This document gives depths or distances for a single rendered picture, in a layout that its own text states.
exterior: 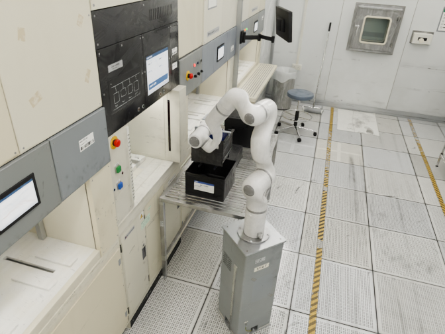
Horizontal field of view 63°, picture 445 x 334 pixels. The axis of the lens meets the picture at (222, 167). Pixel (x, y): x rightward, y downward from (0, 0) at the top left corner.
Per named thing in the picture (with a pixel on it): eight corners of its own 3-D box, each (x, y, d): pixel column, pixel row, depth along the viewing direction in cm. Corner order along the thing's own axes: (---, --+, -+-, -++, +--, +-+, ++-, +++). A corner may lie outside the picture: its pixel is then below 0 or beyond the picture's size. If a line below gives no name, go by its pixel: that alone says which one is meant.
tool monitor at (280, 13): (290, 53, 343) (295, 12, 324) (236, 47, 354) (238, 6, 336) (295, 45, 376) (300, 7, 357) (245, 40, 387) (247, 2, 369)
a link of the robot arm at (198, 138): (213, 134, 212) (201, 123, 211) (205, 143, 201) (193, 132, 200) (204, 142, 217) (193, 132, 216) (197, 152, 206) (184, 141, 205)
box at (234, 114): (255, 149, 307) (258, 121, 295) (222, 144, 312) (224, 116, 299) (259, 135, 332) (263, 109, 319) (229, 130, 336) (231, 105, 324)
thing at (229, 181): (184, 193, 246) (184, 171, 237) (198, 173, 269) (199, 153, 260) (223, 202, 239) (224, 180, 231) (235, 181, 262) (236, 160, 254)
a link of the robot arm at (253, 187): (271, 206, 207) (276, 170, 195) (255, 222, 194) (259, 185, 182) (252, 199, 213) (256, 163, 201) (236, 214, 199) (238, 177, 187)
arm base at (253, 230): (275, 238, 212) (280, 213, 203) (248, 248, 204) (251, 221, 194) (257, 219, 226) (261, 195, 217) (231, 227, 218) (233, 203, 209)
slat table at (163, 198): (238, 299, 266) (246, 217, 227) (162, 278, 279) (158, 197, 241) (269, 201, 374) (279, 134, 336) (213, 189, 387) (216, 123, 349)
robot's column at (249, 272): (271, 325, 249) (287, 240, 211) (236, 341, 237) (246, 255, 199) (249, 295, 270) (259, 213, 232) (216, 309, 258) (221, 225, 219)
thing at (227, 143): (189, 165, 238) (189, 120, 222) (199, 152, 255) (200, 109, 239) (224, 172, 232) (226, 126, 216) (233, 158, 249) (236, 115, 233)
